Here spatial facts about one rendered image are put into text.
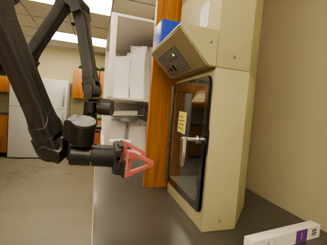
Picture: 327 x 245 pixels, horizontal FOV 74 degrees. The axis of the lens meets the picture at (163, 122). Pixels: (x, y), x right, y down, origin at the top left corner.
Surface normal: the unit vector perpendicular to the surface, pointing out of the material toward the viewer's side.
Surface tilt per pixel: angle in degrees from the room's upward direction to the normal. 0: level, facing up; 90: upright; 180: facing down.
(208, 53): 90
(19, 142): 90
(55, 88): 90
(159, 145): 90
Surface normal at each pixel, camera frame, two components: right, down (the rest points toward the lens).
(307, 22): -0.95, -0.06
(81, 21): -0.08, 0.06
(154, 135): 0.29, 0.07
